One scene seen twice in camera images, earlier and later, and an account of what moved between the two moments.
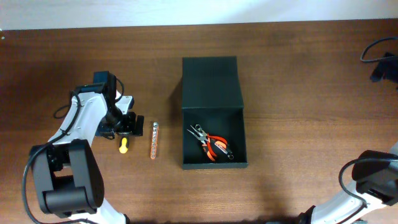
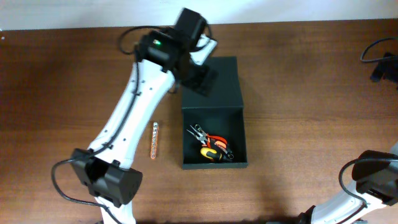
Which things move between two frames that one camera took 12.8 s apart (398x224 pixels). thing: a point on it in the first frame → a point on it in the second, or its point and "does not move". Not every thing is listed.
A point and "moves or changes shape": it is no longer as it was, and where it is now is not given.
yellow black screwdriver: [124, 144] moves or changes shape
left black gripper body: [120, 123] → [199, 78]
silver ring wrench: [230, 157] does not move
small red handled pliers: [209, 137] does not move
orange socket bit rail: [154, 140] does not move
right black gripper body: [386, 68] does not move
